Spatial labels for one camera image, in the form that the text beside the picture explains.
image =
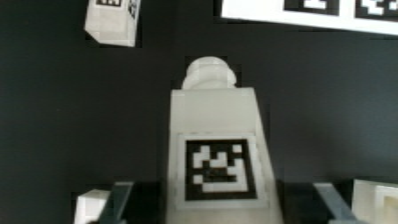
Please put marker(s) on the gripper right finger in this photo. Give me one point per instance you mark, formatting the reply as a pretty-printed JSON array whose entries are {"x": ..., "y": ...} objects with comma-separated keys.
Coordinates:
[{"x": 317, "y": 202}]

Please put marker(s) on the white sheet with tags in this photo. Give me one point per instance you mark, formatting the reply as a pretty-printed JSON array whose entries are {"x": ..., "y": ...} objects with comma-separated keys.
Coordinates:
[{"x": 358, "y": 15}]

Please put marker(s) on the white U-shaped obstacle fence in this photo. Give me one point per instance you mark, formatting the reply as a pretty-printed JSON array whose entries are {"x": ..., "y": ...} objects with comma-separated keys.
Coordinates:
[{"x": 374, "y": 207}]

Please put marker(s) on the white table leg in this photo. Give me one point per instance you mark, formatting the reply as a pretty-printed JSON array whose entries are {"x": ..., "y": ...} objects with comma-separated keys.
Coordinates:
[
  {"x": 221, "y": 182},
  {"x": 111, "y": 21}
]

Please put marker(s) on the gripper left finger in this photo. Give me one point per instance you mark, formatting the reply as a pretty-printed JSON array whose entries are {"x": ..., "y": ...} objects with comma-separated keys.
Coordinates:
[{"x": 132, "y": 206}]

